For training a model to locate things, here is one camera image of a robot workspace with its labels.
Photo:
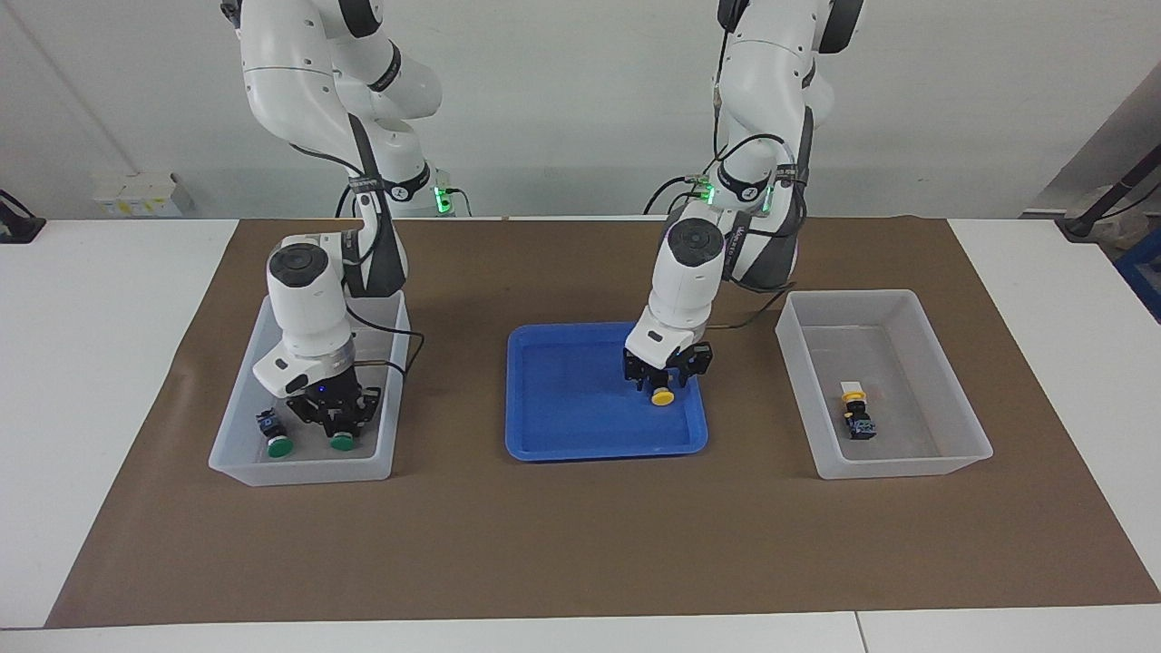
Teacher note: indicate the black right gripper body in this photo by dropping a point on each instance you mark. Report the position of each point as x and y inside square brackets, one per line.
[331, 399]

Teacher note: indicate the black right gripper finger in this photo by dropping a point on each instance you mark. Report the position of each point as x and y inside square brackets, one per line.
[363, 422]
[323, 424]

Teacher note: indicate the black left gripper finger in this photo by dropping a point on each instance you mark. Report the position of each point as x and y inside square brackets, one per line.
[694, 374]
[639, 378]

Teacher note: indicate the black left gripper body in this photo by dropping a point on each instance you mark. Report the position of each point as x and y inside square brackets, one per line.
[676, 363]

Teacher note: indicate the green push button switch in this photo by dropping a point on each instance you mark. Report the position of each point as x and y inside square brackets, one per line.
[343, 443]
[279, 446]

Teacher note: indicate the yellow push button switch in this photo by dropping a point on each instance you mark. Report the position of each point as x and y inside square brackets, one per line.
[859, 422]
[663, 397]

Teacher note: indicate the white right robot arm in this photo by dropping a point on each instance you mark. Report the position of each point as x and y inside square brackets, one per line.
[308, 308]

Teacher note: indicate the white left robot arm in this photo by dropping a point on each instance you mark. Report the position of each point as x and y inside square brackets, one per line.
[689, 281]

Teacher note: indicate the translucent white plastic box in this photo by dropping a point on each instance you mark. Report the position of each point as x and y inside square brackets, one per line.
[308, 467]
[898, 462]

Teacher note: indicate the blue plastic tray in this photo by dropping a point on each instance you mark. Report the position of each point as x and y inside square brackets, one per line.
[571, 426]

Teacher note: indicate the green lit base connector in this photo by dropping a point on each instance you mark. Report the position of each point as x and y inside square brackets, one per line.
[443, 195]
[702, 192]

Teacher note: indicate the brown paper table mat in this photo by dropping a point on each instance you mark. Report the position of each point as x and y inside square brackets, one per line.
[580, 544]

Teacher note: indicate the black pole stand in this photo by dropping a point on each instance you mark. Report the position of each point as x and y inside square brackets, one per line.
[1111, 195]

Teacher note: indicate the blue plastic crate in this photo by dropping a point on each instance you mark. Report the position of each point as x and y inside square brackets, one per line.
[1145, 277]

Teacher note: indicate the white wall socket box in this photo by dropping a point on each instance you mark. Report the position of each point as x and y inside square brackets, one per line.
[136, 198]

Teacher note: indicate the black clamp mount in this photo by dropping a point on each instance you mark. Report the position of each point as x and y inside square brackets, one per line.
[18, 227]

